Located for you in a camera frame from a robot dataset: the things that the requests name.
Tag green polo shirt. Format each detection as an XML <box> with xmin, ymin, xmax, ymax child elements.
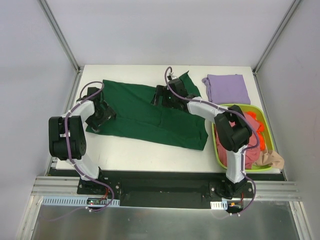
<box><xmin>98</xmin><ymin>80</ymin><xmax>208</xmax><ymax>151</ymax></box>

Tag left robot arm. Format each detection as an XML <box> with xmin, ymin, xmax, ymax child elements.
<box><xmin>48</xmin><ymin>87</ymin><xmax>117</xmax><ymax>195</ymax></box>

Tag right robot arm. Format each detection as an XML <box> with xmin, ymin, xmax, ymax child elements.
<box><xmin>151</xmin><ymin>78</ymin><xmax>252</xmax><ymax>199</ymax></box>

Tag folded purple t shirt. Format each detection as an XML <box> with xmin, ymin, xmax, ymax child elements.
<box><xmin>202</xmin><ymin>74</ymin><xmax>251</xmax><ymax>105</ymax></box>

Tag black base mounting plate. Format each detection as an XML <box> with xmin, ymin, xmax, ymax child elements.
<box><xmin>77</xmin><ymin>170</ymin><xmax>254</xmax><ymax>209</ymax></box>

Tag orange garment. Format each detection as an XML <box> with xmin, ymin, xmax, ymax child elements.
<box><xmin>246</xmin><ymin>111</ymin><xmax>266</xmax><ymax>151</ymax></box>

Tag pink red t shirt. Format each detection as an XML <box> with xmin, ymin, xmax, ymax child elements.
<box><xmin>214</xmin><ymin>111</ymin><xmax>262</xmax><ymax>170</ymax></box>

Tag lime green plastic basket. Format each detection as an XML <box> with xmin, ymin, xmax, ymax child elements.
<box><xmin>212</xmin><ymin>103</ymin><xmax>275</xmax><ymax>173</ymax></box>

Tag beige garment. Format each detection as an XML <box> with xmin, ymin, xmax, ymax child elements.
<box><xmin>253</xmin><ymin>149</ymin><xmax>285</xmax><ymax>170</ymax></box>

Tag left aluminium frame post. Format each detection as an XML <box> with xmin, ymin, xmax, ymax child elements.
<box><xmin>37</xmin><ymin>0</ymin><xmax>81</xmax><ymax>74</ymax></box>

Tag aluminium frame post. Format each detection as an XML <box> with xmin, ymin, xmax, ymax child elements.
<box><xmin>252</xmin><ymin>0</ymin><xmax>303</xmax><ymax>76</ymax></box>
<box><xmin>37</xmin><ymin>0</ymin><xmax>81</xmax><ymax>74</ymax></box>

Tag aluminium front rail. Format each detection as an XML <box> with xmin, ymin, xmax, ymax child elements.
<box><xmin>31</xmin><ymin>176</ymin><xmax>303</xmax><ymax>202</ymax></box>

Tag left white cable duct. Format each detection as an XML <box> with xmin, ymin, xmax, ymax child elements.
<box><xmin>42</xmin><ymin>196</ymin><xmax>120</xmax><ymax>208</ymax></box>

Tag white cable duct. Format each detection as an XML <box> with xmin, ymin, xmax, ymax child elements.
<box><xmin>42</xmin><ymin>196</ymin><xmax>120</xmax><ymax>208</ymax></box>
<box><xmin>210</xmin><ymin>199</ymin><xmax>228</xmax><ymax>211</ymax></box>

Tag right white cable duct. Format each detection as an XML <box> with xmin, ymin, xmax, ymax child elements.
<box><xmin>210</xmin><ymin>199</ymin><xmax>228</xmax><ymax>211</ymax></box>

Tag right aluminium frame post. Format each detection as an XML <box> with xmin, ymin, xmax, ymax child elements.
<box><xmin>252</xmin><ymin>0</ymin><xmax>303</xmax><ymax>76</ymax></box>

